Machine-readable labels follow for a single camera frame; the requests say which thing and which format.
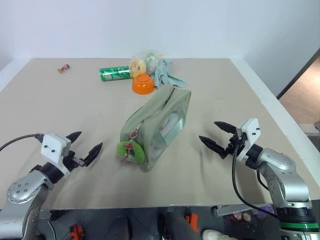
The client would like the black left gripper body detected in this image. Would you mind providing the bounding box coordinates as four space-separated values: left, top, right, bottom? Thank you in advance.
62 150 89 174

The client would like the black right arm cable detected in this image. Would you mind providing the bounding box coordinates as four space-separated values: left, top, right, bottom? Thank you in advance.
231 143 280 219

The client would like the small red toy figure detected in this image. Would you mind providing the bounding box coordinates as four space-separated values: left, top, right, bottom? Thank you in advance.
57 64 72 75

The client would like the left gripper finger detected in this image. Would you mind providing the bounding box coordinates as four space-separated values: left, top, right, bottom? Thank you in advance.
65 130 83 144
83 142 104 168

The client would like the orange plastic clamp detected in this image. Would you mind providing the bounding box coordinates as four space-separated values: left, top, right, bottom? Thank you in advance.
185 213 200 232
69 223 85 239

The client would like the clear plastic snack bag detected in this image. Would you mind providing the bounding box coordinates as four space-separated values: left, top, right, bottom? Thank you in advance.
129 49 167 79

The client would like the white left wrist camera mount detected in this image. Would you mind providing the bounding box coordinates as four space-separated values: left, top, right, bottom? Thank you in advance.
40 133 73 177

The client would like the green fuzzy keychain charm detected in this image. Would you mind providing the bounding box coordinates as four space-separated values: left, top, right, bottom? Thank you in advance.
115 128 146 165

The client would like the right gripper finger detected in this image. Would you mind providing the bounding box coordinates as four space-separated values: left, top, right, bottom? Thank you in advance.
198 135 228 159
213 121 236 135

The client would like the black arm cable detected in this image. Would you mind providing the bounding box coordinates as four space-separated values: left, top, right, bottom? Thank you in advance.
0 134 44 152
231 143 280 219

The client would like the grey-green cloth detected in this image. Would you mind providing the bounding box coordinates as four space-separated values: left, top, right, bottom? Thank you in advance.
149 59 189 89

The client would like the grey metal bracket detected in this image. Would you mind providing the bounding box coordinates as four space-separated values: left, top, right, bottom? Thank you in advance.
215 203 271 218

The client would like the green soda can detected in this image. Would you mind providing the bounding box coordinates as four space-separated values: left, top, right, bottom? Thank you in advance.
99 65 132 82

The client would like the white shoe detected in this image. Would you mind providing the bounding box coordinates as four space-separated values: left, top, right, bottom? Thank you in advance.
202 229 241 240

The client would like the beige table cover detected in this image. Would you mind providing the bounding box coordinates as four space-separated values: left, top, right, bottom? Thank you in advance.
0 57 320 210

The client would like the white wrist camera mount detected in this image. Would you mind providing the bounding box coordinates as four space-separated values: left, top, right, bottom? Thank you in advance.
40 133 73 177
235 118 261 162

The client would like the green toiletry pouch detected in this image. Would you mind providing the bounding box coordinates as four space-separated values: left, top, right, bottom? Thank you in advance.
119 84 193 173

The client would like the orange plastic bowl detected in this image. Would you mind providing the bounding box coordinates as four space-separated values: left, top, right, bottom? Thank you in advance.
131 73 155 96

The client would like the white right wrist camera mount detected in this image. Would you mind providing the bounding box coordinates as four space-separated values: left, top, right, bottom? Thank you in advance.
235 118 261 162

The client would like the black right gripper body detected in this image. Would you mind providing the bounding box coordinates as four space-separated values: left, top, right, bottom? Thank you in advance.
221 133 248 159

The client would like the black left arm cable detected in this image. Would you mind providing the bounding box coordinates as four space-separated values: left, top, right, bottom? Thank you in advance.
0 134 44 152

